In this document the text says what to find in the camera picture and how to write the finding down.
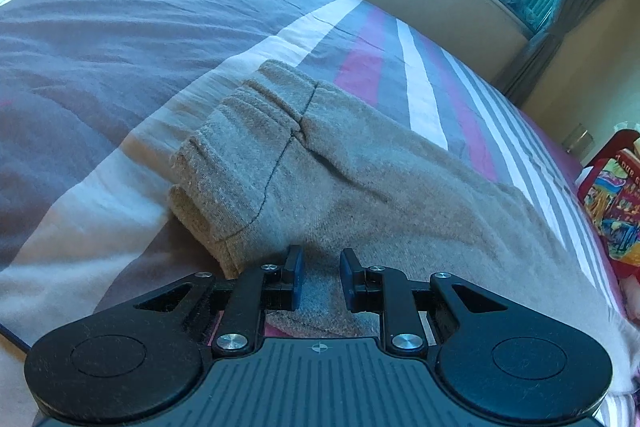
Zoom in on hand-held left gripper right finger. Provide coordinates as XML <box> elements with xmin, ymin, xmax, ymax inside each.
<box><xmin>339</xmin><ymin>248</ymin><xmax>527</xmax><ymax>353</ymax></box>

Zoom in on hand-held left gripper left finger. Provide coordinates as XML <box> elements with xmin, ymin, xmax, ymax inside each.
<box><xmin>98</xmin><ymin>245</ymin><xmax>306</xmax><ymax>356</ymax></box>

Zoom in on beige pants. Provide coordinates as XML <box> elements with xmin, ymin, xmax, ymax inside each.
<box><xmin>167</xmin><ymin>59</ymin><xmax>640</xmax><ymax>397</ymax></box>

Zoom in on clear glass jar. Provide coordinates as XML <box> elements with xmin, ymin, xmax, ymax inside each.
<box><xmin>562</xmin><ymin>123</ymin><xmax>594</xmax><ymax>156</ymax></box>

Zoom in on colourful printed blanket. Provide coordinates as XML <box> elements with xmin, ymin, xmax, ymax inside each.
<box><xmin>575</xmin><ymin>129</ymin><xmax>640</xmax><ymax>265</ymax></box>

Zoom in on striped bed sheet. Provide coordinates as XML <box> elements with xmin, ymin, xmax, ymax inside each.
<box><xmin>0</xmin><ymin>0</ymin><xmax>640</xmax><ymax>427</ymax></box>

